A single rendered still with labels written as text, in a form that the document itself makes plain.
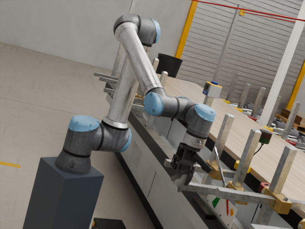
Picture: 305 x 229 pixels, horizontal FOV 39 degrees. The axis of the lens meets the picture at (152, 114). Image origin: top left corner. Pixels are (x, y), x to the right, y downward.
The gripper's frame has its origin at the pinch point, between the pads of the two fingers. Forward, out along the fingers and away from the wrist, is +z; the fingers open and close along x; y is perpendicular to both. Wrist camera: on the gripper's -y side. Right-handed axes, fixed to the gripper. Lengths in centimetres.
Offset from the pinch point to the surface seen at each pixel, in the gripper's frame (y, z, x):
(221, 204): -25.7, 6.5, -6.5
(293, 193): -54, -9, 2
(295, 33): -119, -85, -136
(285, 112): -522, 47, -634
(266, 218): -28.0, -4.2, 22.5
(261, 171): -49, -9, -20
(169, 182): -28, 26, -69
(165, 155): -24, 12, -77
